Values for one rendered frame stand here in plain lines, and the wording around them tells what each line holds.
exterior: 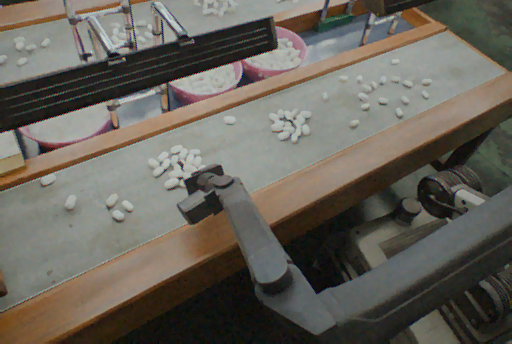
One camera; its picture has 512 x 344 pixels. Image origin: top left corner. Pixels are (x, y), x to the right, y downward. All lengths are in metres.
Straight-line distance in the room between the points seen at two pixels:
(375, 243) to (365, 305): 0.97
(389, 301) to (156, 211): 0.71
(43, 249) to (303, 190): 0.64
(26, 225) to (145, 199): 0.27
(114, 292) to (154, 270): 0.09
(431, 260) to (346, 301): 0.10
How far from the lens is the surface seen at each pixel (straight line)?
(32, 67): 1.48
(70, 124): 1.26
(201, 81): 1.33
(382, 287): 0.43
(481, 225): 0.47
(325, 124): 1.26
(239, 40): 0.93
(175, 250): 0.94
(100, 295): 0.93
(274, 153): 1.14
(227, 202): 0.74
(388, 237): 1.41
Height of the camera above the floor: 1.61
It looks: 50 degrees down
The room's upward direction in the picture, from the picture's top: 10 degrees clockwise
